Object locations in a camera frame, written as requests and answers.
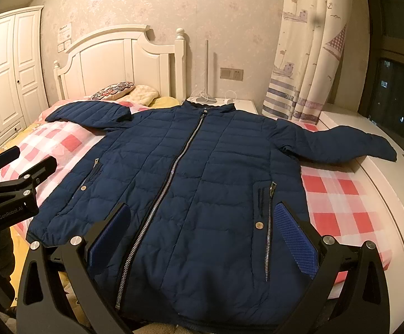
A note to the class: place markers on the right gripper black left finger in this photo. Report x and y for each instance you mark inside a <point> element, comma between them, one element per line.
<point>42,303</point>

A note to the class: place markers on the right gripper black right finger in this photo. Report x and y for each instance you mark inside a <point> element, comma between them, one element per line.
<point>363,305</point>

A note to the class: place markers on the navy blue quilted jacket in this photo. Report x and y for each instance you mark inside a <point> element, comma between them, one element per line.
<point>198,247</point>

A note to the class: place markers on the white wardrobe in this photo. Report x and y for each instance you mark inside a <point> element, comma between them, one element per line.
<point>22,92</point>

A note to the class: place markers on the red white checkered bed cover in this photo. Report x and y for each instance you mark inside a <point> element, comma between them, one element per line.
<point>338,202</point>

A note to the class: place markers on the white window bench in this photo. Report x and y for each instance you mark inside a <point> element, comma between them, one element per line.
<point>384,182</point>

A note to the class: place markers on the patterned round pillow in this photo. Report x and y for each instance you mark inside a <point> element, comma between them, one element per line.
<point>114,92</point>

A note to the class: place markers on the cream fluffy pillow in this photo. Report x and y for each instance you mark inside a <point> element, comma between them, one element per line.
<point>143,95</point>

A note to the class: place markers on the yellow blanket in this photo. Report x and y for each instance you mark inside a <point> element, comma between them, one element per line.
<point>164,103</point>

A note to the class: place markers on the white wooden headboard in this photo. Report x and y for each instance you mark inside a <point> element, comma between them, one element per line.
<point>122,53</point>

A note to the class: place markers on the white stick lamp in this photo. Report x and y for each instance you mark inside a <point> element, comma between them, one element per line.
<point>204,96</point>

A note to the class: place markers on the dark window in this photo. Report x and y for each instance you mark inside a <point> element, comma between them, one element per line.
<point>383,96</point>

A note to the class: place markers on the white bedside table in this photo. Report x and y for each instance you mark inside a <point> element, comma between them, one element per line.
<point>244,105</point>

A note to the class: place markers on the nautical print curtain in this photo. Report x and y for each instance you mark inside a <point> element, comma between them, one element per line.
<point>309,50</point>

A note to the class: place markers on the paper notice on wall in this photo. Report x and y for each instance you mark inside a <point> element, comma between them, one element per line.
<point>64,37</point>

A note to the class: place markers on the wall socket panel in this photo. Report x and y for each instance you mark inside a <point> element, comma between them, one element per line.
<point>231,74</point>

